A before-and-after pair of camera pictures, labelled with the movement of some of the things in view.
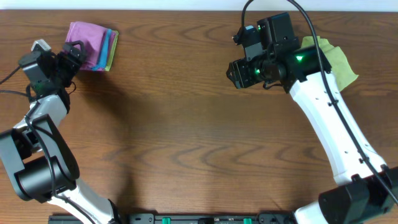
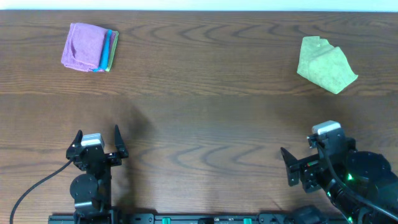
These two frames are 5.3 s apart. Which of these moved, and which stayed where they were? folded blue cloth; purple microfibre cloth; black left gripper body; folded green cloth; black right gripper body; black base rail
Moved: black left gripper body; black right gripper body
Stayed: folded green cloth; purple microfibre cloth; folded blue cloth; black base rail
